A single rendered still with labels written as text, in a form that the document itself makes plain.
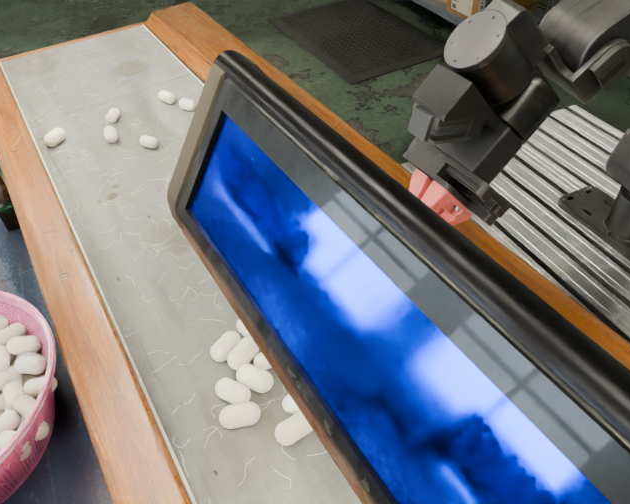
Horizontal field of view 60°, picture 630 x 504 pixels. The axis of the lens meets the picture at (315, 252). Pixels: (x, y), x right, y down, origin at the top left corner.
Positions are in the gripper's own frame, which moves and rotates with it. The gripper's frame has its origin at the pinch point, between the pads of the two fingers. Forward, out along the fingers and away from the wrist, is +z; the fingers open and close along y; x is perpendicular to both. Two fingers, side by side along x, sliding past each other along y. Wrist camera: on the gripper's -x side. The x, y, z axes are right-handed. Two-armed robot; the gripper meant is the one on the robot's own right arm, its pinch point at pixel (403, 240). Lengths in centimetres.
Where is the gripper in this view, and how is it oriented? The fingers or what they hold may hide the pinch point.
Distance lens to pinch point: 57.1
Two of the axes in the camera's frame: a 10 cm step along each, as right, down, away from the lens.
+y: 5.2, 5.8, -6.3
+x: 5.9, 2.9, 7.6
